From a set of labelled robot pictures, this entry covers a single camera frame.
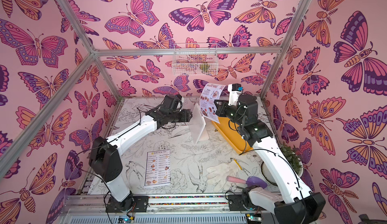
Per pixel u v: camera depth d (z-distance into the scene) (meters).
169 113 0.66
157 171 0.85
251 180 0.77
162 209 0.73
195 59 0.95
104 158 0.46
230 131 0.95
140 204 0.74
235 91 0.60
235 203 0.73
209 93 0.74
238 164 0.86
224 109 0.60
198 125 0.81
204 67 0.94
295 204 0.37
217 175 0.82
